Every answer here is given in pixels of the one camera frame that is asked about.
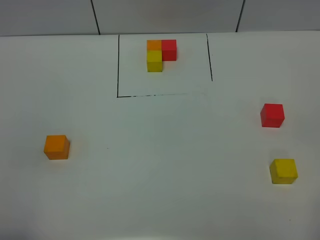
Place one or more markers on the orange wooden cube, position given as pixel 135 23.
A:
pixel 57 147

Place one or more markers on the red wooden cube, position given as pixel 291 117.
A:
pixel 272 115

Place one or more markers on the yellow wooden cube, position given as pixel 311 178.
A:
pixel 283 171

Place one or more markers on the yellow template block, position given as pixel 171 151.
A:
pixel 154 61

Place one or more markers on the red template block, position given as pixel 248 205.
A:
pixel 169 49

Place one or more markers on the orange template block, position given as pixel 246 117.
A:
pixel 154 45

